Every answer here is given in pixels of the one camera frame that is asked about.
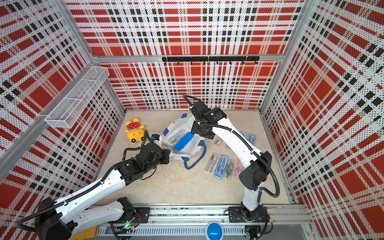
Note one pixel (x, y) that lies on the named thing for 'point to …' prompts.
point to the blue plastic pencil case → (183, 140)
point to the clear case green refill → (230, 168)
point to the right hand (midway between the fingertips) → (202, 133)
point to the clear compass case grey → (218, 142)
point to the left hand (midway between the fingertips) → (172, 151)
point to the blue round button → (214, 231)
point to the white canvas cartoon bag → (191, 149)
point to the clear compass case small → (211, 163)
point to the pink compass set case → (239, 168)
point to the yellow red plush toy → (135, 132)
